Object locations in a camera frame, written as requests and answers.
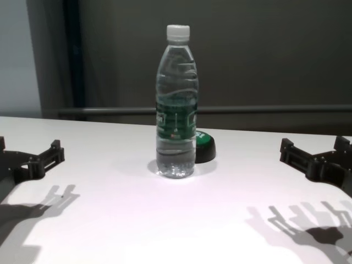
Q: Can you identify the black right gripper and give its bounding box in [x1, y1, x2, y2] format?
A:
[279, 136, 352, 199]

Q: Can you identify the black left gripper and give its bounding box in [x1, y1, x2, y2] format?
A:
[0, 136, 65, 204]

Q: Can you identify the green YES button black base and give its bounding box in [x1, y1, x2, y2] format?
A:
[194, 129, 217, 164]

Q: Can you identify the clear water bottle green label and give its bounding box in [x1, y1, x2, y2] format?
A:
[155, 24, 199, 179]

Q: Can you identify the thin grey horizontal rail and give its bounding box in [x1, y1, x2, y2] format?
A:
[57, 106, 352, 116]

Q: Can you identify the dark vertical frame post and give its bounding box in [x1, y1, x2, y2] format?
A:
[62, 0, 87, 122]

